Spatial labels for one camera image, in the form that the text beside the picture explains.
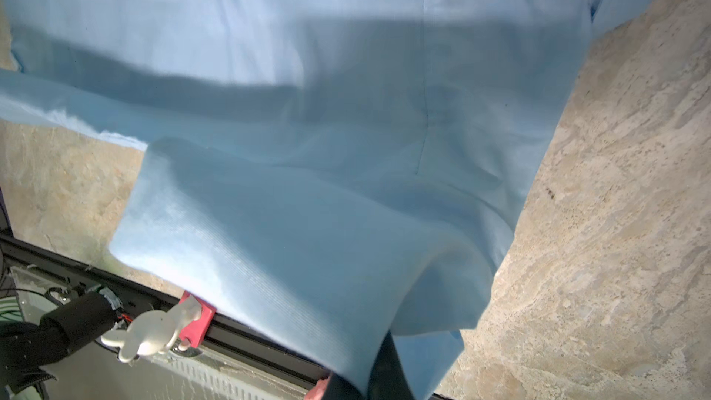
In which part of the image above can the light blue long sleeve shirt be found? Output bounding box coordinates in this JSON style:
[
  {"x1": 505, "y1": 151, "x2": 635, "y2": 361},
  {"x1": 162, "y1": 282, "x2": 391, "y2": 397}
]
[{"x1": 1, "y1": 0, "x2": 651, "y2": 399}]

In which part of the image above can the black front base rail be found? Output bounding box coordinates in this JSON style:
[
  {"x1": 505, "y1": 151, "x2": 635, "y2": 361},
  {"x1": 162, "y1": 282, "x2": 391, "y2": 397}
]
[{"x1": 1, "y1": 228, "x2": 329, "y2": 399}]

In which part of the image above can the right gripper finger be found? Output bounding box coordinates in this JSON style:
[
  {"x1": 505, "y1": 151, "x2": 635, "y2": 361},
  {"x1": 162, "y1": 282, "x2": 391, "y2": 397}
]
[{"x1": 367, "y1": 333, "x2": 415, "y2": 400}]

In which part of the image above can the white slotted cable duct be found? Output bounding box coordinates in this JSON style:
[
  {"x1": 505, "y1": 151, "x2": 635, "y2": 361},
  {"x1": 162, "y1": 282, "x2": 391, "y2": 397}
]
[{"x1": 147, "y1": 354, "x2": 307, "y2": 399}]

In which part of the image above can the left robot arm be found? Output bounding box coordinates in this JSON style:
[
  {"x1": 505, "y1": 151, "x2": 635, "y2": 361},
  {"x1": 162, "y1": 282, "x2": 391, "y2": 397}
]
[{"x1": 1, "y1": 293, "x2": 119, "y2": 399}]

